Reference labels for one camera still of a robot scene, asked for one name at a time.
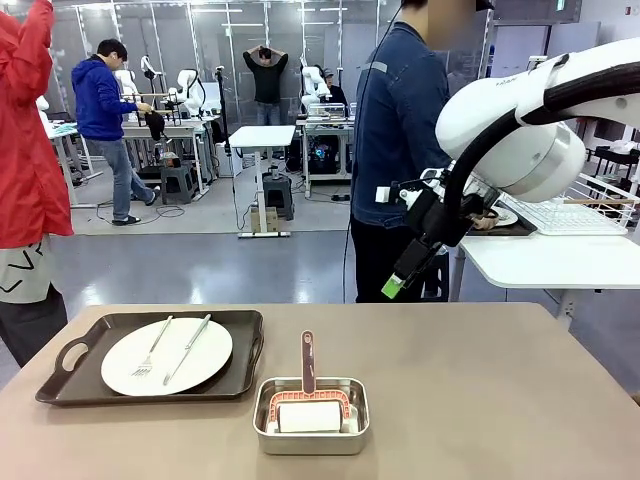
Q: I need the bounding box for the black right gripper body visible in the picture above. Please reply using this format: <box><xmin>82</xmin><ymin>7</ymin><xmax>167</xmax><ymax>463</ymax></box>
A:
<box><xmin>398</xmin><ymin>184</ymin><xmax>449</xmax><ymax>247</ymax></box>

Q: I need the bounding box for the dark tray with small plate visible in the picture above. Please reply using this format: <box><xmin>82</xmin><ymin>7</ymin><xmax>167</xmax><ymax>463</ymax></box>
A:
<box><xmin>472</xmin><ymin>214</ymin><xmax>539</xmax><ymax>237</ymax></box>

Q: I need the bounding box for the dark brown serving tray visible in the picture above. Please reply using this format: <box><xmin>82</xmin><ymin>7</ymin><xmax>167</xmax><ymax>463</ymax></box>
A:
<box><xmin>34</xmin><ymin>309</ymin><xmax>265</xmax><ymax>407</ymax></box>

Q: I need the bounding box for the person's right hand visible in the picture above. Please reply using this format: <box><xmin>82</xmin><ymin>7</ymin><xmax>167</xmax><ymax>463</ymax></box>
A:
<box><xmin>469</xmin><ymin>208</ymin><xmax>501</xmax><ymax>232</ymax></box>

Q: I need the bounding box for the dark plastic stool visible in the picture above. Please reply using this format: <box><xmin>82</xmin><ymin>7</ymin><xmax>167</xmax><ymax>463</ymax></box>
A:
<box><xmin>422</xmin><ymin>247</ymin><xmax>451</xmax><ymax>301</ymax></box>

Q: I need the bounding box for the small white plate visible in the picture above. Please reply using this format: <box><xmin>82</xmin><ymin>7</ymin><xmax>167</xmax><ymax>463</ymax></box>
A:
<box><xmin>487</xmin><ymin>205</ymin><xmax>520</xmax><ymax>226</ymax></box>

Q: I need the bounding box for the person in denim jacket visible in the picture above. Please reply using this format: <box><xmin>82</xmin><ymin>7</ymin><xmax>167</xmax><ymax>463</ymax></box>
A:
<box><xmin>342</xmin><ymin>0</ymin><xmax>496</xmax><ymax>305</ymax></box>

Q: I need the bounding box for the lab desk with computer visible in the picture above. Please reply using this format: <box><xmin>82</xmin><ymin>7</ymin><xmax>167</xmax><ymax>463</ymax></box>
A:
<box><xmin>295</xmin><ymin>102</ymin><xmax>357</xmax><ymax>197</ymax></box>

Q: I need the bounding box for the white rolling side table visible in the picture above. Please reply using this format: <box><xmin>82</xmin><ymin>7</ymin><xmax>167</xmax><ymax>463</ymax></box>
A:
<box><xmin>457</xmin><ymin>232</ymin><xmax>640</xmax><ymax>331</ymax></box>

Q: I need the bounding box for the grey plastic stool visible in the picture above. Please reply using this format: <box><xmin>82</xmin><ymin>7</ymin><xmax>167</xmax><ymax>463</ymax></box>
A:
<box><xmin>159</xmin><ymin>164</ymin><xmax>196</xmax><ymax>205</ymax></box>
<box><xmin>262</xmin><ymin>174</ymin><xmax>295</xmax><ymax>221</ymax></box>

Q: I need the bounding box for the cardboard box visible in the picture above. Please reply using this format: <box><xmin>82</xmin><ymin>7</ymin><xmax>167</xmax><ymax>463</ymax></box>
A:
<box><xmin>249</xmin><ymin>205</ymin><xmax>279</xmax><ymax>234</ymax></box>

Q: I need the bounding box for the seated person with cap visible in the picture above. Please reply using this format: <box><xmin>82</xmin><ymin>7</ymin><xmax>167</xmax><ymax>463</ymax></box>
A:
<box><xmin>319</xmin><ymin>67</ymin><xmax>349</xmax><ymax>109</ymax></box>

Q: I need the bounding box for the white height-adjustable desk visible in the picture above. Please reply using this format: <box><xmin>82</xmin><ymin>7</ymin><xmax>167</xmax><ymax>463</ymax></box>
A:
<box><xmin>228</xmin><ymin>124</ymin><xmax>297</xmax><ymax>239</ymax></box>

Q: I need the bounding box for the rectangular stainless steel tin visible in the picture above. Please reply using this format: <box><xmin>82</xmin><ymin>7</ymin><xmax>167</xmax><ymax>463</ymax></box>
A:
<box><xmin>252</xmin><ymin>377</ymin><xmax>371</xmax><ymax>456</ymax></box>

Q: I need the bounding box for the person in black shirt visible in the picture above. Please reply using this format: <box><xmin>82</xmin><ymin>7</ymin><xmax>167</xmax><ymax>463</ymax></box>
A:
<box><xmin>242</xmin><ymin>43</ymin><xmax>290</xmax><ymax>127</ymax></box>

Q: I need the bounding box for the large white round plate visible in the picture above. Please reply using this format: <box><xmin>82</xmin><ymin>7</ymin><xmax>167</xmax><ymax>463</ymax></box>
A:
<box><xmin>100</xmin><ymin>318</ymin><xmax>235</xmax><ymax>397</ymax></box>

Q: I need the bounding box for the black tripod pole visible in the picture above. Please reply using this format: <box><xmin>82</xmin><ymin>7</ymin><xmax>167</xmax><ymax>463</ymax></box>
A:
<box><xmin>214</xmin><ymin>64</ymin><xmax>239</xmax><ymax>204</ymax></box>

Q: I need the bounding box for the silver table knife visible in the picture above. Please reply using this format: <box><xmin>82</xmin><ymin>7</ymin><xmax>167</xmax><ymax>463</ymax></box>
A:
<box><xmin>163</xmin><ymin>313</ymin><xmax>213</xmax><ymax>386</ymax></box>

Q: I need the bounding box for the silver fork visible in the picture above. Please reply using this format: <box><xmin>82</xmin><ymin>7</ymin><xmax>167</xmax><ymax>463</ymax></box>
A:
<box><xmin>130</xmin><ymin>314</ymin><xmax>174</xmax><ymax>378</ymax></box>

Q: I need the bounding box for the white lab desk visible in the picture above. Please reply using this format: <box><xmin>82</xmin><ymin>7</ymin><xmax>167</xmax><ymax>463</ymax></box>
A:
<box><xmin>122</xmin><ymin>119</ymin><xmax>211</xmax><ymax>201</ymax></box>

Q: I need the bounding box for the person in blue hoodie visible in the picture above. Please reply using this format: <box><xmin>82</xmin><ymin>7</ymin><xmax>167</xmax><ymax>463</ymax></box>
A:
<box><xmin>70</xmin><ymin>38</ymin><xmax>161</xmax><ymax>227</ymax></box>

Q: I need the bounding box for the person in red jacket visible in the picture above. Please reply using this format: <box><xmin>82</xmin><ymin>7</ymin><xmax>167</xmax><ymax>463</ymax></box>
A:
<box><xmin>0</xmin><ymin>0</ymin><xmax>75</xmax><ymax>369</ymax></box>

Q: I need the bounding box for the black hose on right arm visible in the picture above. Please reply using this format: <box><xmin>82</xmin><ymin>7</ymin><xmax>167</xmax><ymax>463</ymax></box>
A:
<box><xmin>440</xmin><ymin>79</ymin><xmax>640</xmax><ymax>249</ymax></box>

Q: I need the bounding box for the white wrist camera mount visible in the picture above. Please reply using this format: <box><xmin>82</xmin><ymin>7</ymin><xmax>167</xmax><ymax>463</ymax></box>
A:
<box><xmin>375</xmin><ymin>169</ymin><xmax>451</xmax><ymax>209</ymax></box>

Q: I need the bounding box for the white wire dish rack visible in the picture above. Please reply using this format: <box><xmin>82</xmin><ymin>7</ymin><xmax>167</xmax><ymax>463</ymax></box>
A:
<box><xmin>492</xmin><ymin>172</ymin><xmax>640</xmax><ymax>237</ymax></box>

